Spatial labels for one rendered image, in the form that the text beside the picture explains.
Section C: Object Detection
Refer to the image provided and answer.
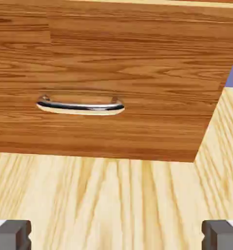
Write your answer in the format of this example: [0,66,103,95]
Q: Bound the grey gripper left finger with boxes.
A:
[0,219,32,250]

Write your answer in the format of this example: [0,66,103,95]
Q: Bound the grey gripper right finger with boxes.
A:
[201,219,233,250]

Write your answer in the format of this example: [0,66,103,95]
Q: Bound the brown wooden drawer front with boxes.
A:
[0,0,233,163]

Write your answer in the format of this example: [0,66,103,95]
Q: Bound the brown wooden cabinet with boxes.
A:
[0,0,233,163]

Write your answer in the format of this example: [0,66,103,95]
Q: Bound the curved silver metal handle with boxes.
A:
[36,94,126,116]

